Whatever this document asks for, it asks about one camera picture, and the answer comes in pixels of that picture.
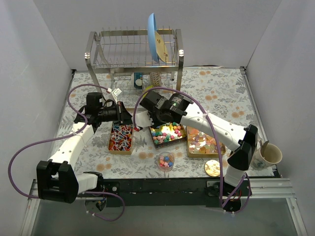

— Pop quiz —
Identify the teal white cup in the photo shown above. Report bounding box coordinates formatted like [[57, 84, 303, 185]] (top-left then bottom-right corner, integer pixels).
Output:
[[133, 72, 143, 89]]

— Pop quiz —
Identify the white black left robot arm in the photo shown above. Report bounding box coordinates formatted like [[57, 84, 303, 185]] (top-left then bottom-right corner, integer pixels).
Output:
[[36, 89, 132, 203]]

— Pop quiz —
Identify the beige paper cup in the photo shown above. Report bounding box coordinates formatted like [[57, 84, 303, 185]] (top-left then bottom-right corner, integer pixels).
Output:
[[250, 142, 283, 170]]

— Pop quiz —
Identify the clear plastic jar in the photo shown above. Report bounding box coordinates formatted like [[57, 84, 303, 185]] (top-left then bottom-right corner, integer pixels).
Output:
[[156, 152, 175, 172]]

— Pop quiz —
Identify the gold tin with lollipops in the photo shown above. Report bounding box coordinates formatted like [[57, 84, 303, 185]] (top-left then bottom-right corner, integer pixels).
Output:
[[108, 124, 133, 155]]

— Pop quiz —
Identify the black tin with star candies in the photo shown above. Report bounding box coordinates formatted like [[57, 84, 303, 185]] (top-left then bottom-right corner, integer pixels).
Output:
[[149, 122, 187, 149]]

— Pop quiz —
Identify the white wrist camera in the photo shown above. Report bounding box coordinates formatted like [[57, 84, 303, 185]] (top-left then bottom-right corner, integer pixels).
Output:
[[110, 88, 122, 104], [134, 111, 154, 129]]

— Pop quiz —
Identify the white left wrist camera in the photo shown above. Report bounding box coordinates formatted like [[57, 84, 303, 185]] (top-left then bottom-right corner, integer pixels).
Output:
[[110, 88, 122, 104]]

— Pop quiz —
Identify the stainless steel dish rack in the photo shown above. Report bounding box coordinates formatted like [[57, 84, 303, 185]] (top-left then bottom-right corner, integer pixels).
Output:
[[84, 28, 184, 110]]

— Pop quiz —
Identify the floral table mat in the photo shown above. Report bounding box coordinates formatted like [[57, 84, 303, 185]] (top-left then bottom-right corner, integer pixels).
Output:
[[46, 67, 271, 179]]

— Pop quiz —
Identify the green bowl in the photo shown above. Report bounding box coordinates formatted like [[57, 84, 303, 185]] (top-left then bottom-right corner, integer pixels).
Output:
[[144, 85, 154, 91]]

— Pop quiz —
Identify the blue plate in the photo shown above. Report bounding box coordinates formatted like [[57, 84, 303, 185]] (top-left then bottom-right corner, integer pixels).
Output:
[[147, 13, 159, 62]]

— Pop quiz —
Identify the gold jar lid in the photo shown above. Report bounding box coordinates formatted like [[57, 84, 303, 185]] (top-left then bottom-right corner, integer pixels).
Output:
[[204, 160, 220, 177]]

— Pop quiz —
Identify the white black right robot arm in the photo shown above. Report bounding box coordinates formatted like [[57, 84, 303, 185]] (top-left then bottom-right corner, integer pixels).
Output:
[[133, 87, 258, 196]]

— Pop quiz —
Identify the gold tin with popsicle candies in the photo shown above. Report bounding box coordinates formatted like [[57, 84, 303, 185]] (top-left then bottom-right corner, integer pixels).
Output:
[[186, 126, 219, 158]]

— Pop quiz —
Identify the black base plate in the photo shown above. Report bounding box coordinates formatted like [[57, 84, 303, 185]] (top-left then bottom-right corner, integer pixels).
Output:
[[75, 177, 254, 208]]

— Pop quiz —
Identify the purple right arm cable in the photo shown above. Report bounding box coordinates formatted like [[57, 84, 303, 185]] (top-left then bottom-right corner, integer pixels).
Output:
[[132, 87, 252, 214]]

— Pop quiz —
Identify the beige patterned plate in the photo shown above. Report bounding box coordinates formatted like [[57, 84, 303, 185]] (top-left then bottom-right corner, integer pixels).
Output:
[[155, 31, 169, 63]]

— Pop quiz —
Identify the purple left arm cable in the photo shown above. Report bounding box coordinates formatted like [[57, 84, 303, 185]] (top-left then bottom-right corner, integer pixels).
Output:
[[7, 84, 126, 221]]

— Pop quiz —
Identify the patterned paper cup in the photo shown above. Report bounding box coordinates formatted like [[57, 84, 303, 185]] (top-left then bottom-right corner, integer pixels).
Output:
[[150, 72, 162, 87]]

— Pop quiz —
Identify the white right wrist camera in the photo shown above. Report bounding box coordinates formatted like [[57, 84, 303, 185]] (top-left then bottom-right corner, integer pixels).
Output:
[[134, 111, 154, 129]]

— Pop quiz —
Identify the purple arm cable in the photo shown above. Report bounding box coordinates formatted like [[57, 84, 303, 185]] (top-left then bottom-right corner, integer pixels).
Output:
[[132, 87, 252, 214], [7, 84, 126, 221]]

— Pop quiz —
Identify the aluminium frame rail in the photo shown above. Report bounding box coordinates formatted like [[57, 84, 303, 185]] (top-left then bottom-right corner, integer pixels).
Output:
[[21, 177, 307, 236]]

